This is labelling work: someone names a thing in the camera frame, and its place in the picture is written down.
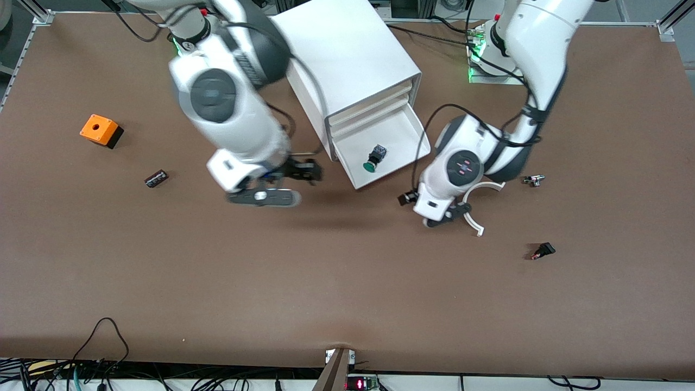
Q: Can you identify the green push button switch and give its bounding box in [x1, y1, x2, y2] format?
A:
[363, 143, 388, 174]

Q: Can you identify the white lowest cabinet drawer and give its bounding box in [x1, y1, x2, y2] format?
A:
[332, 102, 432, 191]

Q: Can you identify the white middle cabinet drawer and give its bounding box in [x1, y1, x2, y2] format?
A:
[329, 93, 412, 140]

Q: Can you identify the white highest cabinet drawer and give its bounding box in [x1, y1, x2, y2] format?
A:
[327, 79, 419, 128]

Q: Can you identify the white drawer cabinet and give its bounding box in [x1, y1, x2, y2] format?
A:
[270, 0, 422, 162]

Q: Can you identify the red LED display module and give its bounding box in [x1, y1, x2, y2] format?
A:
[346, 374, 380, 391]

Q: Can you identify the brown support beam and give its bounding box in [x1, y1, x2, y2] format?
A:
[312, 348, 352, 391]

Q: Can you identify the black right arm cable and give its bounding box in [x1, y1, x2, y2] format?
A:
[111, 0, 330, 158]

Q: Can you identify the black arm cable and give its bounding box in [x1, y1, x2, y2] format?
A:
[410, 103, 544, 197]
[111, 0, 330, 158]

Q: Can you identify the white C-shaped plastic ring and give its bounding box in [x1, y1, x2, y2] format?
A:
[462, 181, 507, 238]

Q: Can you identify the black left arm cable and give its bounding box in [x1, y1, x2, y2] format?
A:
[410, 103, 544, 197]

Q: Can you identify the orange button enclosure box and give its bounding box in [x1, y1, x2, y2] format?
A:
[80, 113, 125, 150]

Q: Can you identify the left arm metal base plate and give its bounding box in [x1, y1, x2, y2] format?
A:
[467, 22, 525, 85]

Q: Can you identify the black cable behind cabinet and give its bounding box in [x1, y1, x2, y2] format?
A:
[384, 15, 473, 48]

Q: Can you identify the black looped cable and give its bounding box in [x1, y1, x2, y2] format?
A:
[72, 317, 130, 375]

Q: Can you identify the black cable under table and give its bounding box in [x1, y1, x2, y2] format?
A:
[546, 376, 601, 391]

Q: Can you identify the aluminium frame profile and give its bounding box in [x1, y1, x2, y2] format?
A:
[15, 0, 55, 26]
[656, 0, 695, 36]

